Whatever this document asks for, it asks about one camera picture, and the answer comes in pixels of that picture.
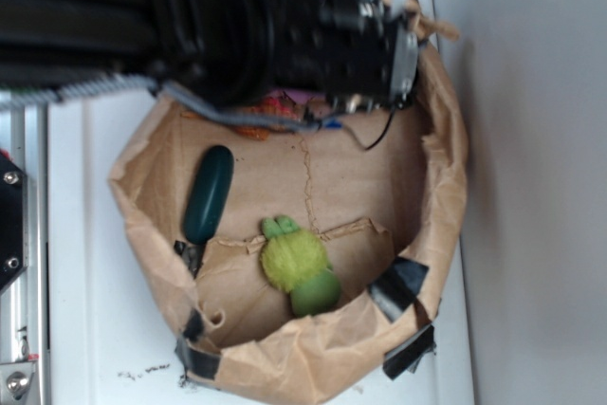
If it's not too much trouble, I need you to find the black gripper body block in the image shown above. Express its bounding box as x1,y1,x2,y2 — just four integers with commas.
274,0,419,108

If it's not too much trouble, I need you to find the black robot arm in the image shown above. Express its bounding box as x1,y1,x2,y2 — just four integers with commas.
1,0,417,107

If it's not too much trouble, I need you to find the orange spiral seashell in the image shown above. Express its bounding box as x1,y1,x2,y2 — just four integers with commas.
229,96,299,141

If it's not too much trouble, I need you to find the dark green oblong capsule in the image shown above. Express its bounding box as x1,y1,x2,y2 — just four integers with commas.
182,145,234,245

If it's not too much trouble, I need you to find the green fuzzy plush toy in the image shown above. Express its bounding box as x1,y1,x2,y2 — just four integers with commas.
260,215,341,318

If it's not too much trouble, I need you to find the brown paper bag tray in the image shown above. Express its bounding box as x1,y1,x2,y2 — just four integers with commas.
107,0,470,405

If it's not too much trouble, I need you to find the thin black wire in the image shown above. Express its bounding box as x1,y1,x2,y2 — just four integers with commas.
340,103,397,151

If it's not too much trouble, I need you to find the black metal bracket plate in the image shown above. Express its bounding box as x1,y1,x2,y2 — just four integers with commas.
0,149,28,293

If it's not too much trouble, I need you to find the aluminium frame rail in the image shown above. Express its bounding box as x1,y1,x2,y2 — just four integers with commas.
1,91,50,404

